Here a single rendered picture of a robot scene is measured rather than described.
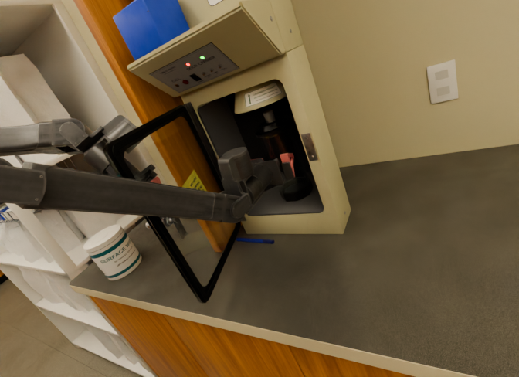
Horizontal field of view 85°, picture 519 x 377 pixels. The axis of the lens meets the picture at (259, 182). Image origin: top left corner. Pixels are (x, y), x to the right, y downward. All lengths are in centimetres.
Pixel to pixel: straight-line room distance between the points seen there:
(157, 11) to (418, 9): 69
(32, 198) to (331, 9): 91
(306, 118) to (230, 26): 24
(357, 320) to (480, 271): 24
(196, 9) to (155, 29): 11
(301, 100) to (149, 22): 34
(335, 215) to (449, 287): 28
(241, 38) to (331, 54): 52
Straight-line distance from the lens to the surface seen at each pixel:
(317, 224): 79
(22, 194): 40
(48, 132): 74
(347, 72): 105
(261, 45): 59
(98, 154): 68
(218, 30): 57
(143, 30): 68
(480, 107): 108
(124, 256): 110
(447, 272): 67
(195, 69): 67
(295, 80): 63
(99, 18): 82
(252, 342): 81
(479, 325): 60
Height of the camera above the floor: 143
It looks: 23 degrees down
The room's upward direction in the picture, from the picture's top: 23 degrees counter-clockwise
